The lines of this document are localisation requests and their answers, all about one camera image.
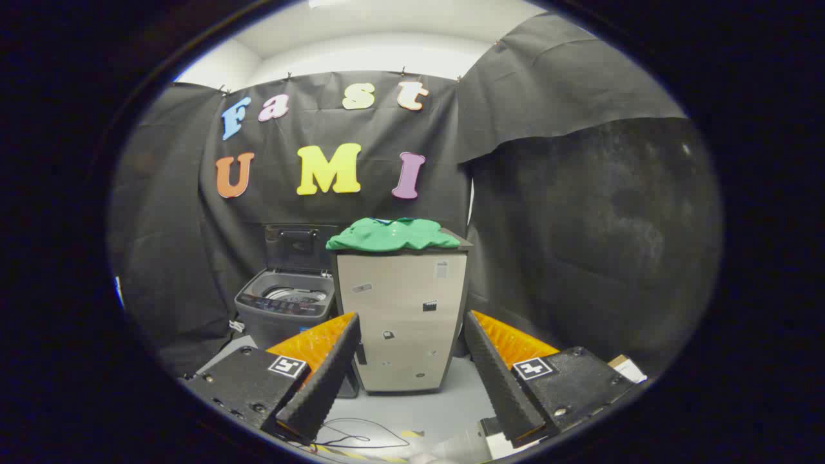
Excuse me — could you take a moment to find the cardboard box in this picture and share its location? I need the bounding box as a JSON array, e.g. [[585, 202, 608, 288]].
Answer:
[[608, 354, 648, 385]]

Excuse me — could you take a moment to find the silver cabinet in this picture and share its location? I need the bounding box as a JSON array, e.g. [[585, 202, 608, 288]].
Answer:
[[330, 229, 474, 394]]

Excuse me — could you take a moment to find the black backdrop cloth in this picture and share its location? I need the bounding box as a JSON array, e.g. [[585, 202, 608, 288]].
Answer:
[[108, 12, 723, 378]]

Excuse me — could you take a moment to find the dark washing machine lid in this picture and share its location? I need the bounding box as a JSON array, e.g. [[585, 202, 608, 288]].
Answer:
[[263, 224, 340, 275]]

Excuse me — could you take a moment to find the green shirt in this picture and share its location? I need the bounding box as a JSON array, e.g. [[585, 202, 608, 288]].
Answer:
[[325, 217, 461, 252]]

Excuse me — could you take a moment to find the black floor cable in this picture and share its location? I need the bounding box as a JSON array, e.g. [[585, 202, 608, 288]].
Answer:
[[293, 418, 411, 455]]

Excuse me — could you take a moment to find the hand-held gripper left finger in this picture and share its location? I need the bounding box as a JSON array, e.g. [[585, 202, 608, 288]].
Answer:
[[180, 312, 362, 445]]

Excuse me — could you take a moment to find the grey washing machine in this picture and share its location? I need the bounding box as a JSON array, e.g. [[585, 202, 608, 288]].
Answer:
[[234, 267, 362, 399]]

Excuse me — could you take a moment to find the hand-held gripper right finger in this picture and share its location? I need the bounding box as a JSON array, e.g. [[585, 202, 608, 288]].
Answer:
[[463, 310, 639, 450]]

